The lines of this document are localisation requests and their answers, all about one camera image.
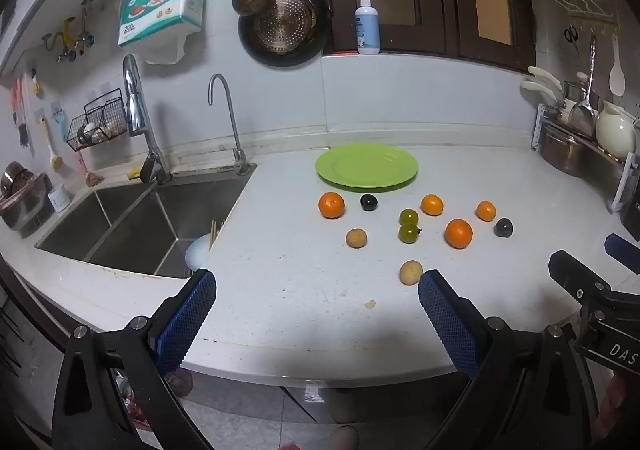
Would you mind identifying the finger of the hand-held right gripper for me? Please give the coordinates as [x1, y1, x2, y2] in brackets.
[548, 250, 640, 331]
[604, 233, 640, 275]

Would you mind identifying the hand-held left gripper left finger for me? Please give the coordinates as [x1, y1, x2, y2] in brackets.
[51, 269, 217, 450]

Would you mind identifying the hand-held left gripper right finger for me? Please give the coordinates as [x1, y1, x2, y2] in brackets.
[418, 270, 599, 450]

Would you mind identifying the large orange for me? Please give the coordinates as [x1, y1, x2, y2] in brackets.
[444, 218, 474, 250]
[318, 192, 346, 220]

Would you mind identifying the green plate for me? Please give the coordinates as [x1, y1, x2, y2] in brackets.
[315, 143, 419, 193]

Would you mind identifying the person's right forearm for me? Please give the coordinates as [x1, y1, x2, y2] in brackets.
[596, 372, 637, 450]

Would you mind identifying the black knife block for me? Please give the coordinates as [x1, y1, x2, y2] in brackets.
[620, 190, 640, 231]

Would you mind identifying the white bowl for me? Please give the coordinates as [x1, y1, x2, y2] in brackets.
[185, 235, 213, 275]

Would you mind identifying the steel double sink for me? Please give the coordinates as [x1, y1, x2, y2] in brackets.
[34, 170, 253, 279]

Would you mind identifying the large steel pot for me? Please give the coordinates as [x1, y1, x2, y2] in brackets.
[541, 122, 601, 178]

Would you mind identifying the white ceramic pot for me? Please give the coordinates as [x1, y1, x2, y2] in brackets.
[595, 100, 638, 161]

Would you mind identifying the steel spatula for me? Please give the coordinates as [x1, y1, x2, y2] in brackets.
[567, 34, 599, 138]

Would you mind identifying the white steel dish rack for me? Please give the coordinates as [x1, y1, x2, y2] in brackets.
[531, 102, 640, 215]

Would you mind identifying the white rice paddle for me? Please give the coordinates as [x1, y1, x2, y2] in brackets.
[608, 32, 626, 97]

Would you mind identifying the white cup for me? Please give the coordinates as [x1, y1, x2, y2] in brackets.
[48, 184, 72, 212]

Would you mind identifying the thin gooseneck faucet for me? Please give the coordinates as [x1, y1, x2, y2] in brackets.
[208, 74, 257, 175]

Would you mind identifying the chrome kitchen faucet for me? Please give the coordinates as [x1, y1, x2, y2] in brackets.
[122, 54, 173, 185]

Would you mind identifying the steel pot with lid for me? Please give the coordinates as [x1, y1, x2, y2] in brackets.
[0, 161, 53, 231]

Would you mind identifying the yellow dish brush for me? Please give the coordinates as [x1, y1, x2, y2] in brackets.
[39, 115, 63, 171]

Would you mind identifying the white pump soap bottle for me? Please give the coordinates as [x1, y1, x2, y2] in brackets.
[355, 0, 381, 55]

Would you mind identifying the black perforated frying pan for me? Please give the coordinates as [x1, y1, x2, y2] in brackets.
[238, 0, 332, 68]

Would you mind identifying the green tissue pack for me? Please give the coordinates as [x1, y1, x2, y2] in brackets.
[117, 0, 208, 48]

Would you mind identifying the cream-handled pan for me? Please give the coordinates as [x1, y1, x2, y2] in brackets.
[520, 80, 568, 113]
[528, 66, 565, 94]

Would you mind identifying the black wire basket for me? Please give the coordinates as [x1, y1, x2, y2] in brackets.
[66, 88, 130, 152]

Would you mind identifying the white wire hanger rack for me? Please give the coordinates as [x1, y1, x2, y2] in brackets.
[534, 0, 618, 23]

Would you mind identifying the wall water tap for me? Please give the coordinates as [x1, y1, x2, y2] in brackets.
[42, 0, 96, 63]

